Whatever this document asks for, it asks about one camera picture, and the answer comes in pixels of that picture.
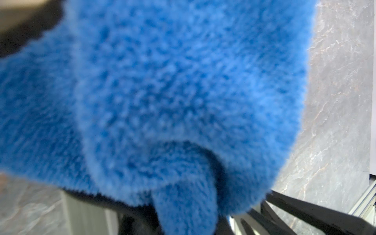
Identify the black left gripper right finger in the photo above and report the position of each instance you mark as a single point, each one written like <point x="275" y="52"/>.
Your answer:
<point x="223" y="227"/>

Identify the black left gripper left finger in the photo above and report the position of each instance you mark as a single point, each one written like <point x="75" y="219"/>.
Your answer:
<point x="40" y="19"/>

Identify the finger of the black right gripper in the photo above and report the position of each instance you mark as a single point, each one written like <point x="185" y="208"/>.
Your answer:
<point x="262" y="220"/>
<point x="329" y="221"/>

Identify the green picture frame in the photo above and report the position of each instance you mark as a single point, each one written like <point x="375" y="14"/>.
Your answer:
<point x="85" y="219"/>

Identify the blue microfiber cloth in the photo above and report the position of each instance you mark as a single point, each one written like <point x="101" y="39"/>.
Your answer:
<point x="191" y="107"/>

